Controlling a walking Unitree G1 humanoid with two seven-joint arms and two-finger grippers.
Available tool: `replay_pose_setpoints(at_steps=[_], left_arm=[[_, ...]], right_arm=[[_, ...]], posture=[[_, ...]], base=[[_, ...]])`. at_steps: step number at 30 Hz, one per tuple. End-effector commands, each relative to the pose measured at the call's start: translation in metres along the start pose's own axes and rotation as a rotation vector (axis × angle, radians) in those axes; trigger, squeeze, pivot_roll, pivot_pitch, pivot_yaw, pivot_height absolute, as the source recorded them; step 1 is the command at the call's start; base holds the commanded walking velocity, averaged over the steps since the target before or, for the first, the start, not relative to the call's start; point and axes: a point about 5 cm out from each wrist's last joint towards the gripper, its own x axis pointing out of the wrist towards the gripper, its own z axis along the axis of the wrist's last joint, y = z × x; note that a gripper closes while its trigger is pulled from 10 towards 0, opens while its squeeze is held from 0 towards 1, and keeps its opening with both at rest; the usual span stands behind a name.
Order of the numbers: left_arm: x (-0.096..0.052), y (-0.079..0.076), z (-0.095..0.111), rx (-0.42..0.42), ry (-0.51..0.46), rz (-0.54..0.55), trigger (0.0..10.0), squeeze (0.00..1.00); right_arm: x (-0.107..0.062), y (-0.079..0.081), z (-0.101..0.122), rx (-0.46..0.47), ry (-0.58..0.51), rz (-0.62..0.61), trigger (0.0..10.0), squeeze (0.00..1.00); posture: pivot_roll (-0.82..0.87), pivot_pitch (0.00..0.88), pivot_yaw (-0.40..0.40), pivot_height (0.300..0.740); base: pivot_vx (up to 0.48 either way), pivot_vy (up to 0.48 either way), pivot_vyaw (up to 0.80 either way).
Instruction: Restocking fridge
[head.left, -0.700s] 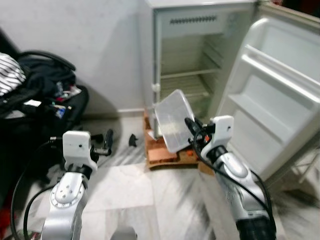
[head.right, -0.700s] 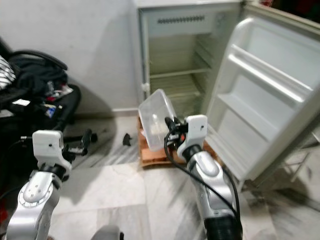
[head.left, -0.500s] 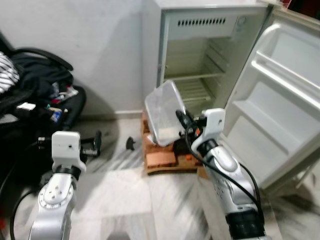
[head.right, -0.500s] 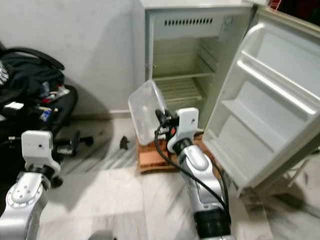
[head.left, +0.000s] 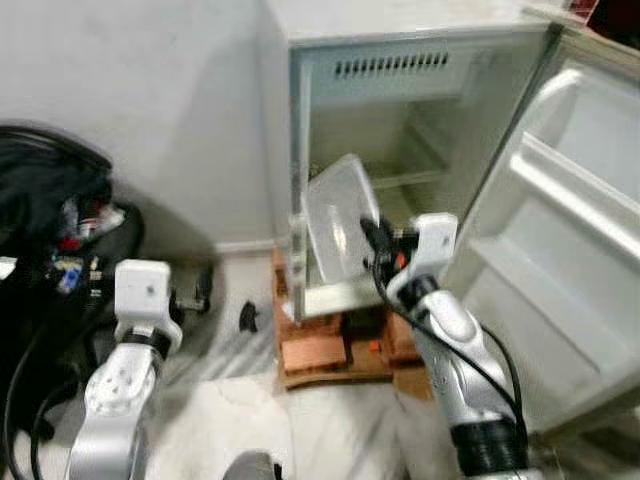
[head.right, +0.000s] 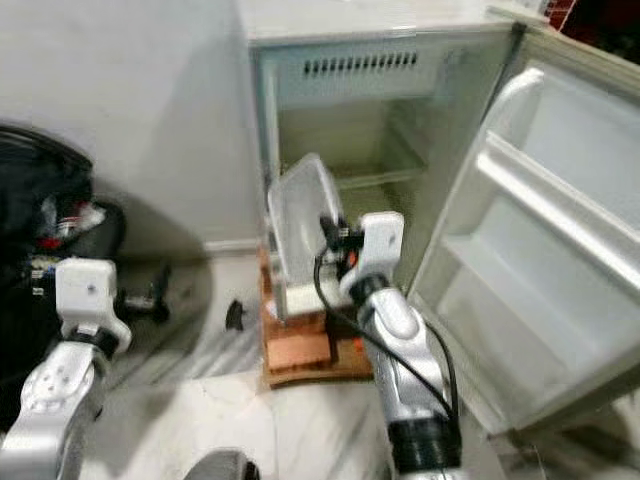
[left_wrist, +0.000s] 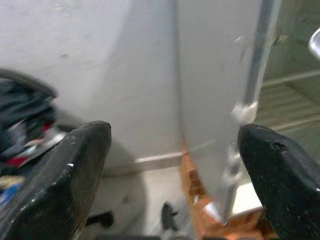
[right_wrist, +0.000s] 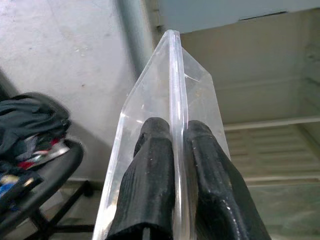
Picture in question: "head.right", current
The white fridge door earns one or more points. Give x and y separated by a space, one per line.
530 290

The orange brown wooden base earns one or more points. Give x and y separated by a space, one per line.
295 355

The white door shelf rail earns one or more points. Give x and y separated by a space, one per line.
550 200

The red white packet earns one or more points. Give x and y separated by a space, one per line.
75 222

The clear plastic container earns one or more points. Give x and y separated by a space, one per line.
300 215

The fridge inner shelf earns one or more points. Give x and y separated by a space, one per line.
375 180

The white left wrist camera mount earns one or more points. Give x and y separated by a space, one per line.
85 290

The small black object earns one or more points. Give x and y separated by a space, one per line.
236 314

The small white fridge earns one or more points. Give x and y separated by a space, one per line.
360 15

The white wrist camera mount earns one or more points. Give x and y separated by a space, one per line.
380 240
85 290

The dark red furniture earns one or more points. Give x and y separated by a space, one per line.
605 25

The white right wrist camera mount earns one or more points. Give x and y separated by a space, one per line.
380 240

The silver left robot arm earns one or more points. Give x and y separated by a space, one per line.
50 400

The grey robot leg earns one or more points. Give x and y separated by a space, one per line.
220 468

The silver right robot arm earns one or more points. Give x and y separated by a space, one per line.
395 330

